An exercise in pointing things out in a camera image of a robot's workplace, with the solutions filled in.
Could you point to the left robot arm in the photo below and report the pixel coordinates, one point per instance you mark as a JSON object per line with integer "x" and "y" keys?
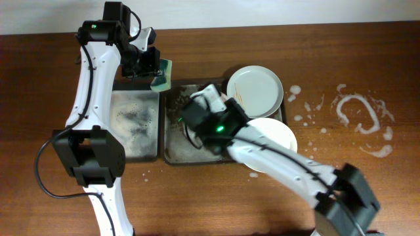
{"x": 87, "y": 147}

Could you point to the small black soapy tray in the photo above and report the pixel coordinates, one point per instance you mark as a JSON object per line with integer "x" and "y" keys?
{"x": 130, "y": 112}

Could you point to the pale grey-green plate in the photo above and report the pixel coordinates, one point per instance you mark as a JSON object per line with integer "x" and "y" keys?
{"x": 257, "y": 90}

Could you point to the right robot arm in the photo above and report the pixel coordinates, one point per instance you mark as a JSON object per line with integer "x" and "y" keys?
{"x": 342, "y": 200}

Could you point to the green yellow sponge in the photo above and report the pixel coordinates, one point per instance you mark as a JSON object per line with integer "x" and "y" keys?
{"x": 162, "y": 81}

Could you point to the large black plate tray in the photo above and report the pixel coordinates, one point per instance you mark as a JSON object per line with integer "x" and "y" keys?
{"x": 178, "y": 150}

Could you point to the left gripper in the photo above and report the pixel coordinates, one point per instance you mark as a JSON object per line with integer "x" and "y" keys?
{"x": 152, "y": 67}

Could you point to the white plate with sauce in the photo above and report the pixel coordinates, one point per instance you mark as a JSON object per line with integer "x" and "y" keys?
{"x": 263, "y": 145}

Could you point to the pinkish white plate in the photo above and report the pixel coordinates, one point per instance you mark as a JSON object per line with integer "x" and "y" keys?
{"x": 224, "y": 97}

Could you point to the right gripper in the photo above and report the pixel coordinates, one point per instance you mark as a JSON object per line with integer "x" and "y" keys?
{"x": 221, "y": 108}

